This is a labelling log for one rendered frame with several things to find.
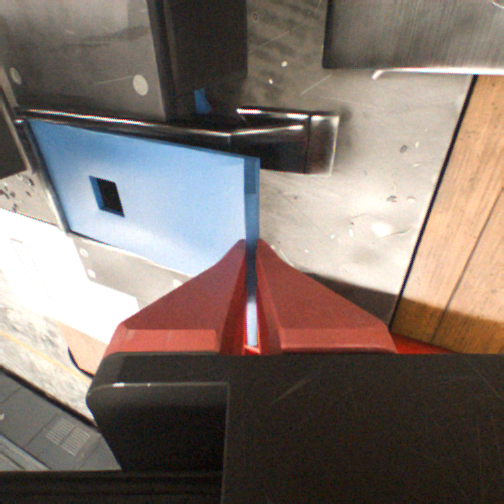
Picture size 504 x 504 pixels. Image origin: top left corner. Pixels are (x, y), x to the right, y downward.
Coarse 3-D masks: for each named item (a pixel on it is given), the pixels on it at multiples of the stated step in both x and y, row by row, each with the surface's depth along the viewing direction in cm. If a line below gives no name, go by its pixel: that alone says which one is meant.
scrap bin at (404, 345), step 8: (392, 336) 25; (400, 336) 25; (400, 344) 25; (408, 344) 25; (416, 344) 25; (424, 344) 25; (248, 352) 35; (256, 352) 34; (400, 352) 24; (408, 352) 24; (416, 352) 24; (424, 352) 24; (432, 352) 24; (440, 352) 24; (448, 352) 24; (456, 352) 24
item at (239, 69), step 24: (168, 0) 13; (192, 0) 14; (216, 0) 16; (240, 0) 17; (168, 24) 13; (192, 24) 14; (216, 24) 16; (240, 24) 18; (192, 48) 15; (216, 48) 16; (240, 48) 18; (192, 72) 15; (216, 72) 17; (240, 72) 19; (192, 96) 16
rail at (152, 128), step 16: (16, 112) 17; (32, 112) 17; (48, 112) 16; (64, 112) 16; (80, 112) 16; (96, 128) 16; (112, 128) 15; (128, 128) 15; (144, 128) 14; (160, 128) 14; (176, 128) 14; (192, 128) 13; (208, 128) 13; (224, 128) 13; (208, 144) 14; (224, 144) 13
